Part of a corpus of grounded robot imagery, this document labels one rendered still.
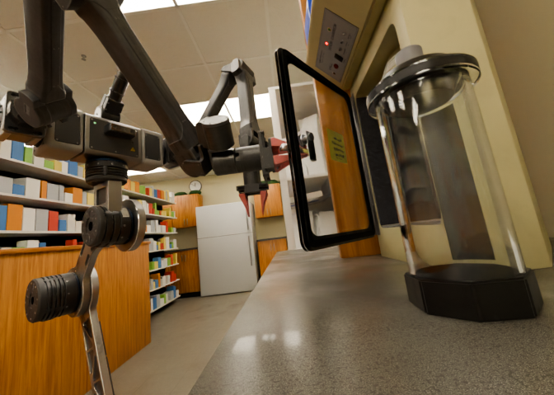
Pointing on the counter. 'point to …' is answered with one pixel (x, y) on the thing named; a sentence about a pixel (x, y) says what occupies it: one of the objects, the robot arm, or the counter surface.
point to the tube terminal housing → (506, 138)
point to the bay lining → (377, 165)
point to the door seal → (301, 159)
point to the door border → (297, 166)
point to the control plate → (325, 59)
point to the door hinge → (365, 166)
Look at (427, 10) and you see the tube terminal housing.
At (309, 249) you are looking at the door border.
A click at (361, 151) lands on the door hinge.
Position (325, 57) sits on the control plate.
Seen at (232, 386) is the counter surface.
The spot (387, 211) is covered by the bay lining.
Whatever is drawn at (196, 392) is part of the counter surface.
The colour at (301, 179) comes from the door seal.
